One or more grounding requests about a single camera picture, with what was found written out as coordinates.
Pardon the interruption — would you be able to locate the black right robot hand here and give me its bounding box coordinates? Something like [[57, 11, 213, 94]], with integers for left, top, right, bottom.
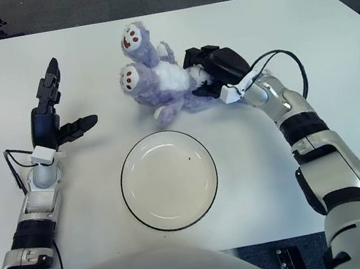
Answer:
[[179, 39, 255, 105]]

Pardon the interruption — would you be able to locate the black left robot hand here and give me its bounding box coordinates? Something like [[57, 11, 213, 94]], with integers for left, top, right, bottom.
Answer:
[[18, 52, 103, 155]]

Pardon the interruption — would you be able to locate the purple plush rabbit doll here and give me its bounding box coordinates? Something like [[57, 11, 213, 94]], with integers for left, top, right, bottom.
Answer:
[[109, 5, 253, 133]]

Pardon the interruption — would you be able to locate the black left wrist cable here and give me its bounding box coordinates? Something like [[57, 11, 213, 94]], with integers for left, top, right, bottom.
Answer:
[[2, 144, 44, 198]]

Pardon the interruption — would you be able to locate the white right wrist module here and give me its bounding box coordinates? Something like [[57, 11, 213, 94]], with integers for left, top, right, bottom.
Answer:
[[216, 67, 264, 105]]

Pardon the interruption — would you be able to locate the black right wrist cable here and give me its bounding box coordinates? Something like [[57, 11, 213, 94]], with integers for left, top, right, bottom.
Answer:
[[245, 46, 312, 108]]

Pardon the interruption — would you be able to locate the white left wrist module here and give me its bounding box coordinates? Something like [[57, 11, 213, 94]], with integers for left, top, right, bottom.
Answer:
[[27, 142, 68, 169]]

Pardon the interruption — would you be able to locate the black metal bracket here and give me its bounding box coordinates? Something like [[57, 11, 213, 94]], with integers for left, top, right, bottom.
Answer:
[[275, 244, 305, 269]]

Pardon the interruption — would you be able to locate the white plate with black rim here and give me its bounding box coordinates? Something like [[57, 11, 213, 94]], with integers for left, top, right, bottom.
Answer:
[[112, 123, 226, 238]]

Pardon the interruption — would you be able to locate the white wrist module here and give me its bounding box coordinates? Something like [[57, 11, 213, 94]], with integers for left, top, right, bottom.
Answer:
[[27, 142, 68, 169], [216, 67, 264, 105]]

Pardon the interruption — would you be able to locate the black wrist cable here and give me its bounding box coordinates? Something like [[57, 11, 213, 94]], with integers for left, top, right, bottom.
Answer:
[[2, 144, 44, 198], [245, 46, 312, 108]]

